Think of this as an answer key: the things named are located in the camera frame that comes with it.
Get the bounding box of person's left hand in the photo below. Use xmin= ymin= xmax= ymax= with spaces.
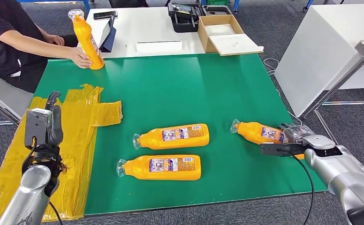
xmin=43 ymin=33 xmax=66 ymax=46

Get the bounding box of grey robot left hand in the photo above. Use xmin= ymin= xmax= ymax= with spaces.
xmin=44 ymin=90 xmax=64 ymax=149

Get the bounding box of person's right hand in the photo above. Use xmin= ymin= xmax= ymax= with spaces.
xmin=68 ymin=46 xmax=93 ymax=69

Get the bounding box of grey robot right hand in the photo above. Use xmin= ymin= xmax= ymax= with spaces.
xmin=276 ymin=123 xmax=317 ymax=145

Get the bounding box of orange plastic bottle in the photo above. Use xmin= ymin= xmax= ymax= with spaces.
xmin=230 ymin=119 xmax=305 ymax=160
xmin=132 ymin=123 xmax=210 ymax=151
xmin=68 ymin=8 xmax=105 ymax=71
xmin=116 ymin=154 xmax=202 ymax=182

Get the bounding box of yellow plastic sheet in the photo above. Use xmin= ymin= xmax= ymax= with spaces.
xmin=0 ymin=83 xmax=123 ymax=225

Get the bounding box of tablet in dark folio case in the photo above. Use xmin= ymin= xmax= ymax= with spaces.
xmin=97 ymin=11 xmax=118 ymax=53

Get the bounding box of black smartphone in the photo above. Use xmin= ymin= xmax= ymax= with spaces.
xmin=93 ymin=10 xmax=118 ymax=20

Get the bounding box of person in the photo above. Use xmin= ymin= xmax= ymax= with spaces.
xmin=0 ymin=0 xmax=93 ymax=94

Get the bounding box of grey side table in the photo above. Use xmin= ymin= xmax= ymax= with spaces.
xmin=0 ymin=59 xmax=34 ymax=126

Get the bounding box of black chair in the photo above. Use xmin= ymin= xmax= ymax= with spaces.
xmin=109 ymin=0 xmax=150 ymax=8

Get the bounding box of large white table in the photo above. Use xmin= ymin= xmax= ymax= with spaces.
xmin=273 ymin=3 xmax=364 ymax=118

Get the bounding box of green table mat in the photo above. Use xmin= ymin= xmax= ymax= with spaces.
xmin=32 ymin=53 xmax=327 ymax=217

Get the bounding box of black tool case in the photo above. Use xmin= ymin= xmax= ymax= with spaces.
xmin=167 ymin=1 xmax=233 ymax=33

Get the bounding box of white box lid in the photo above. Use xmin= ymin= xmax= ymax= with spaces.
xmin=209 ymin=33 xmax=265 ymax=57

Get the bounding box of brown cardboard box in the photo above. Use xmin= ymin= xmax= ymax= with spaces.
xmin=197 ymin=15 xmax=245 ymax=54

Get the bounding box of white foam insert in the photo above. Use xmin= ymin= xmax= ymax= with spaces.
xmin=204 ymin=24 xmax=235 ymax=36

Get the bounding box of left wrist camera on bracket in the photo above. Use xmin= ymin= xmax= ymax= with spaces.
xmin=24 ymin=108 xmax=53 ymax=150

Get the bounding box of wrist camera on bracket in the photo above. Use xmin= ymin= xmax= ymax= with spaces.
xmin=24 ymin=108 xmax=53 ymax=150
xmin=259 ymin=142 xmax=309 ymax=158

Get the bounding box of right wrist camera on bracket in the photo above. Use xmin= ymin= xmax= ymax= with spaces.
xmin=259 ymin=142 xmax=309 ymax=158

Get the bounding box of white floor cable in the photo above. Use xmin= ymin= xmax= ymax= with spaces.
xmin=263 ymin=58 xmax=304 ymax=125

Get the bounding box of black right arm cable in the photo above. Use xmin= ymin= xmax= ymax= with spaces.
xmin=275 ymin=149 xmax=315 ymax=225

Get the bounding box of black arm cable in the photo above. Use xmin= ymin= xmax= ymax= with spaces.
xmin=275 ymin=149 xmax=315 ymax=225
xmin=23 ymin=136 xmax=63 ymax=225

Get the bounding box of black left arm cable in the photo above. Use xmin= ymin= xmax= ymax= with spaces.
xmin=23 ymin=136 xmax=63 ymax=225

